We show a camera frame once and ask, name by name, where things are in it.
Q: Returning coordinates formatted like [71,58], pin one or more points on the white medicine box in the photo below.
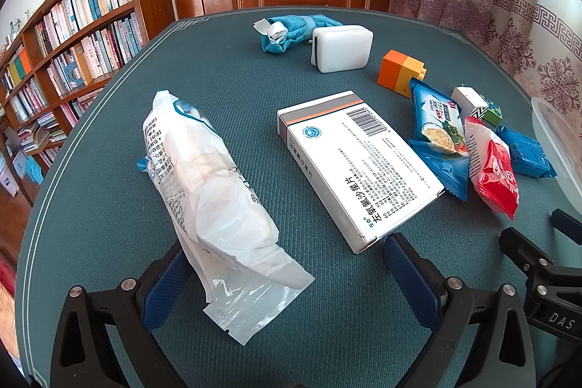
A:
[359,170]

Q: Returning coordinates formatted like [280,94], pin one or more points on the orange yellow toy block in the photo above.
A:
[393,72]

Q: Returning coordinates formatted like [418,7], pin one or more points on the white zigzag patterned box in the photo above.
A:
[468,99]

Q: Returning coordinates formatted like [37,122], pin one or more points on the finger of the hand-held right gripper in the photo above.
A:
[523,254]
[569,226]

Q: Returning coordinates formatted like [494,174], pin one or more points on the clear plastic container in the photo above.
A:
[552,129]

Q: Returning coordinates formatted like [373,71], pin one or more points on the white sponge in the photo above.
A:
[345,47]

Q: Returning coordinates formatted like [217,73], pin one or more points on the rows of books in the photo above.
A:
[86,1]

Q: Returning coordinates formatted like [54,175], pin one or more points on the red snack packet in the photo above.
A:
[493,170]

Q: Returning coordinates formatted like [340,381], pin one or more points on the small blue packet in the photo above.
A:
[525,151]

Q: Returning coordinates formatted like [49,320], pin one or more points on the white plastic bag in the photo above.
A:
[213,197]

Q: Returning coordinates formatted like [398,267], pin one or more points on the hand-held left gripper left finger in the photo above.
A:
[157,301]

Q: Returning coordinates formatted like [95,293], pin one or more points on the blue towel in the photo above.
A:
[291,26]

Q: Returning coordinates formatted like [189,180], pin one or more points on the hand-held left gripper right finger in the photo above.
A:
[409,274]

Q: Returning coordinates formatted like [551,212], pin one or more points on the blue cracker packet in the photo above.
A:
[436,124]

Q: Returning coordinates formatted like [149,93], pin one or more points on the green toy block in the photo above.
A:
[493,114]

